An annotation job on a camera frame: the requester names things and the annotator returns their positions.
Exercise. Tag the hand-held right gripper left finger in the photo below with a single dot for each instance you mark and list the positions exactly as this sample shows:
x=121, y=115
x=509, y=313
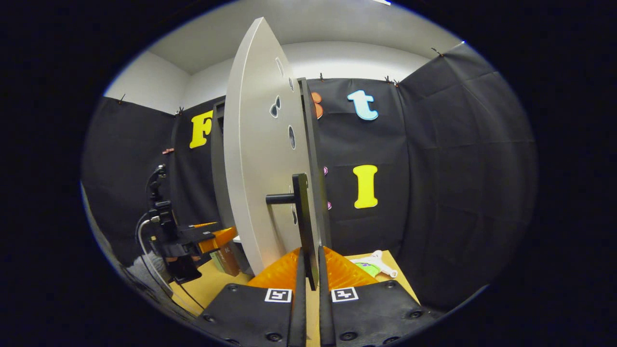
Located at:
x=300, y=313

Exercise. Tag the white cabinet door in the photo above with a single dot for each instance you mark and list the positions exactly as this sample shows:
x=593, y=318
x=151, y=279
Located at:
x=260, y=168

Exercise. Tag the dark grey cabinet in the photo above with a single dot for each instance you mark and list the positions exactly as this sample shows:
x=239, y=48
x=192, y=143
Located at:
x=318, y=144

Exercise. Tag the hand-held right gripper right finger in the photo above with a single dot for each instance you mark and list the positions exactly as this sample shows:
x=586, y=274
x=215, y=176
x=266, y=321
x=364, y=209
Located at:
x=325, y=318

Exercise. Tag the black backdrop cloth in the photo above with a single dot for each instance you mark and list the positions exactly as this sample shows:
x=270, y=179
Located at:
x=458, y=168

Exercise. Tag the white and green plastic toy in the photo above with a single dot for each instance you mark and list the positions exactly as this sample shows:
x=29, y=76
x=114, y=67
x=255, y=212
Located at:
x=378, y=262

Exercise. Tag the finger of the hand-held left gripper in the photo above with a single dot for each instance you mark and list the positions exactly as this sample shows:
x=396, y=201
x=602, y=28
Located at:
x=219, y=238
x=205, y=224

